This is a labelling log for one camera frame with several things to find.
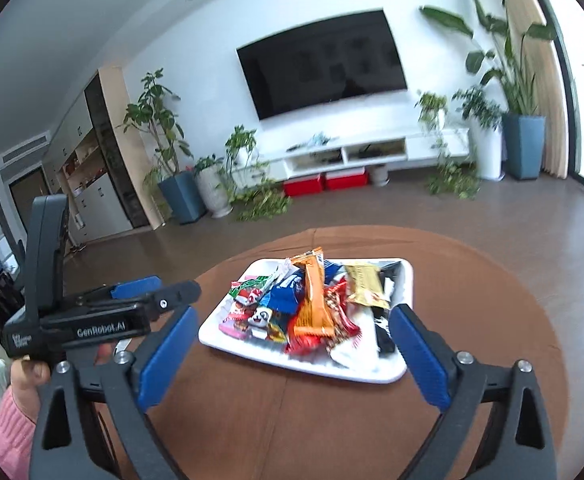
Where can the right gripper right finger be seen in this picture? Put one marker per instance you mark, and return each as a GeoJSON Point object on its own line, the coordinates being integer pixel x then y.
{"type": "Point", "coordinates": [516, 442]}

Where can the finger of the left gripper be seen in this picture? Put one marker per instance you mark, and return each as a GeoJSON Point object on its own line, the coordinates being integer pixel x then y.
{"type": "Point", "coordinates": [170, 298]}
{"type": "Point", "coordinates": [107, 296]}

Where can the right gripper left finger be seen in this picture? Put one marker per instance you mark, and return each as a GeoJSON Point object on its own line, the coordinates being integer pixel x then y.
{"type": "Point", "coordinates": [84, 405]}

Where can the green white snack packet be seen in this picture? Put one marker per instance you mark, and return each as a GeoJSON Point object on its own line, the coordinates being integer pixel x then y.
{"type": "Point", "coordinates": [249, 291]}

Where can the blue snack bag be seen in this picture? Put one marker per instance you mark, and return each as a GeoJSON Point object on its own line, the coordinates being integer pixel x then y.
{"type": "Point", "coordinates": [286, 296]}

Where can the red snack bag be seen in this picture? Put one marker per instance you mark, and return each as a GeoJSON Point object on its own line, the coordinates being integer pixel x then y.
{"type": "Point", "coordinates": [301, 345]}

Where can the white red snack packet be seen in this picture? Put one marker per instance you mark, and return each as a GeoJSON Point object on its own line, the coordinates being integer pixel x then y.
{"type": "Point", "coordinates": [358, 352]}

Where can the gold snack packet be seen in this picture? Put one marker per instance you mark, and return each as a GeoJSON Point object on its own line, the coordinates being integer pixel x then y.
{"type": "Point", "coordinates": [364, 286]}

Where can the black snack packet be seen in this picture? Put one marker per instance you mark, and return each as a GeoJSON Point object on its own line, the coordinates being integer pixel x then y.
{"type": "Point", "coordinates": [387, 275]}

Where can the pink cartoon snack packet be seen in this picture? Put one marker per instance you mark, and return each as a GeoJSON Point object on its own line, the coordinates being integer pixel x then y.
{"type": "Point", "coordinates": [236, 324]}

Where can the translucent white orange snack packet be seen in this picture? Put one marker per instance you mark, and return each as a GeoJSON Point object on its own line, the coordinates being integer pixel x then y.
{"type": "Point", "coordinates": [282, 271]}

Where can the red star heart snack packet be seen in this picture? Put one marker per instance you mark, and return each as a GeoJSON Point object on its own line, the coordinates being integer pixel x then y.
{"type": "Point", "coordinates": [346, 332]}

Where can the person left hand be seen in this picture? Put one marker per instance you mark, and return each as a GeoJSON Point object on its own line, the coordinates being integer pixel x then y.
{"type": "Point", "coordinates": [27, 376]}

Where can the tall plant blue pot left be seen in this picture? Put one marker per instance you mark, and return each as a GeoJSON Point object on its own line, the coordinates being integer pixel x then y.
{"type": "Point", "coordinates": [167, 184]}

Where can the tall plant blue pot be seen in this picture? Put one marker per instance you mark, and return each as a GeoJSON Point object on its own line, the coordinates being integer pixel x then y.
{"type": "Point", "coordinates": [508, 79]}
{"type": "Point", "coordinates": [167, 184]}

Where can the brown round table cloth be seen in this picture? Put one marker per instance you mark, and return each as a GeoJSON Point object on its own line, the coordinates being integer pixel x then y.
{"type": "Point", "coordinates": [225, 417]}

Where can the plant in ribbed white pot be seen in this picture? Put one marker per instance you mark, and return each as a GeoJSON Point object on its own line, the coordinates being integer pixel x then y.
{"type": "Point", "coordinates": [211, 181]}

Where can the trailing plant on cabinet left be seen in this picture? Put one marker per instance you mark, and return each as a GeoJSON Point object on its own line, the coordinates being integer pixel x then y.
{"type": "Point", "coordinates": [251, 189]}

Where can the trailing plant on cabinet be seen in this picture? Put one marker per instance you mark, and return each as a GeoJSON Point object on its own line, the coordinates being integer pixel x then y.
{"type": "Point", "coordinates": [451, 177]}
{"type": "Point", "coordinates": [251, 189]}

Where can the wooden storage cabinet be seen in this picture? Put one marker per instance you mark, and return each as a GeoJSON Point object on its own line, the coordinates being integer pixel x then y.
{"type": "Point", "coordinates": [100, 164]}

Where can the red storage box left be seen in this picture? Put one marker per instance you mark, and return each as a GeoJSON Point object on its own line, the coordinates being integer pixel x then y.
{"type": "Point", "coordinates": [301, 186]}

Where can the red storage box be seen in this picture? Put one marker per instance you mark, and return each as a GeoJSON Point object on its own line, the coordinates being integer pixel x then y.
{"type": "Point", "coordinates": [301, 186]}
{"type": "Point", "coordinates": [348, 178]}

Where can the red storage box right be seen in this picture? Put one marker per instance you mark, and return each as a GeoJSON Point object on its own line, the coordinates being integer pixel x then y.
{"type": "Point", "coordinates": [348, 178]}

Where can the small white pot under cabinet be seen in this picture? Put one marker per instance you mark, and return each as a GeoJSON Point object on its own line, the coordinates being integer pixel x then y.
{"type": "Point", "coordinates": [378, 175]}

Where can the white tv cabinet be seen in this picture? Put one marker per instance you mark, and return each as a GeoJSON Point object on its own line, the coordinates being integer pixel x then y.
{"type": "Point", "coordinates": [407, 148]}

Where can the trailing plant on cabinet right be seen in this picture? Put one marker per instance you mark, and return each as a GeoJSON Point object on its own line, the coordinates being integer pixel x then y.
{"type": "Point", "coordinates": [451, 177]}

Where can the tall plant blue pot right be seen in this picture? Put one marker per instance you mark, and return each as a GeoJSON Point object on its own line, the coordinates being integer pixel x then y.
{"type": "Point", "coordinates": [508, 79]}

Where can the plant in white tall pot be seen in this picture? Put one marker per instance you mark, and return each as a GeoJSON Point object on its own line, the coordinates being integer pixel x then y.
{"type": "Point", "coordinates": [483, 116]}

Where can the beige curtain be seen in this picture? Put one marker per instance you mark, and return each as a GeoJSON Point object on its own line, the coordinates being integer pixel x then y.
{"type": "Point", "coordinates": [549, 87]}

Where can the black wall television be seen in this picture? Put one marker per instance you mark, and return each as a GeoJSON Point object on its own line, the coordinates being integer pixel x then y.
{"type": "Point", "coordinates": [322, 62]}

